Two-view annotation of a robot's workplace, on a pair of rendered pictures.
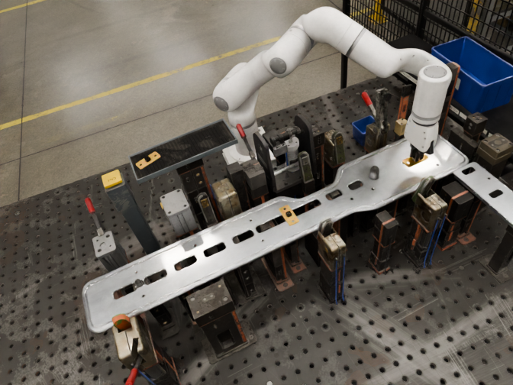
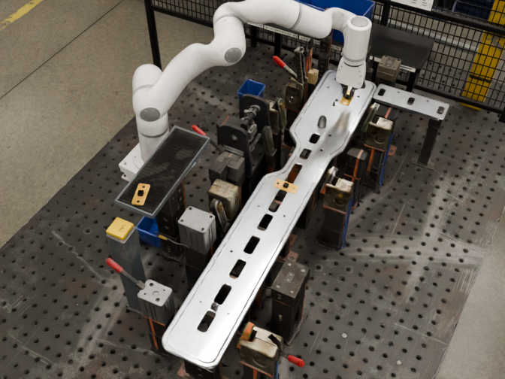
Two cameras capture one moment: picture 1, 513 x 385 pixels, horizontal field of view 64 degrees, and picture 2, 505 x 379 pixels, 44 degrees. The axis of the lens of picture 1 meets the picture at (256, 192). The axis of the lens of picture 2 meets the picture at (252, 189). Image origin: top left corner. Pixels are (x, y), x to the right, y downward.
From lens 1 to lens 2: 1.19 m
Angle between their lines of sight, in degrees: 31
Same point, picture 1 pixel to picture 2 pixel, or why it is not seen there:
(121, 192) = (134, 238)
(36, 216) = not seen: outside the picture
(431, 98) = (364, 43)
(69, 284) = not seen: outside the picture
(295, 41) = (238, 28)
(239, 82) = (169, 85)
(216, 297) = (295, 273)
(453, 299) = (414, 198)
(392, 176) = (335, 119)
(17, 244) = not seen: outside the picture
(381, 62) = (322, 25)
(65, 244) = (20, 359)
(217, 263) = (264, 253)
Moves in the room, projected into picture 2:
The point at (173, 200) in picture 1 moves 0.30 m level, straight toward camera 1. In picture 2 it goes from (195, 218) to (282, 252)
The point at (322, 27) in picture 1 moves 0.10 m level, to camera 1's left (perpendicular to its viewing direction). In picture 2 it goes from (270, 11) to (249, 25)
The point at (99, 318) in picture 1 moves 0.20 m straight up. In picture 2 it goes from (208, 354) to (204, 320)
